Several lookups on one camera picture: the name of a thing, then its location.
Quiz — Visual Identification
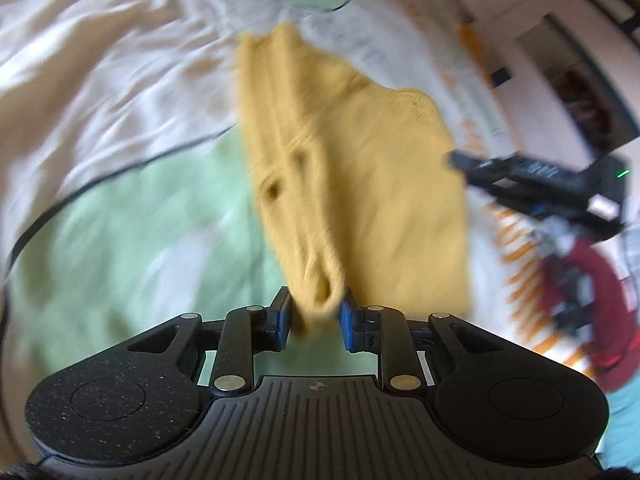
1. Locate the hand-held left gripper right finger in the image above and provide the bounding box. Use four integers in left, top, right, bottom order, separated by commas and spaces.
338, 287, 498, 394

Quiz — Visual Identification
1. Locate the teal cloth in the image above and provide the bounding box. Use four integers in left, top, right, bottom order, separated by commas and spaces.
597, 382, 640, 473

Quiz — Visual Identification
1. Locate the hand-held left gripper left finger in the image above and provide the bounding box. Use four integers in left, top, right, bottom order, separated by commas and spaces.
127, 286, 293, 395

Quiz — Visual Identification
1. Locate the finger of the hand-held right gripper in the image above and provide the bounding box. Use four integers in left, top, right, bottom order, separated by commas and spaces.
467, 177, 608, 236
446, 150, 583, 186

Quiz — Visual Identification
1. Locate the mustard yellow knit garment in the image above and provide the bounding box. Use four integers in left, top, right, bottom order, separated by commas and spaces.
234, 22, 474, 339

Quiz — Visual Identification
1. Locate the person's right forearm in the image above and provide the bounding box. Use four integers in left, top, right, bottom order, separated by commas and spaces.
562, 237, 640, 393

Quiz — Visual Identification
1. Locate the white blanket with green print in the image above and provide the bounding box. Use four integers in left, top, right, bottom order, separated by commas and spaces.
0, 0, 608, 463

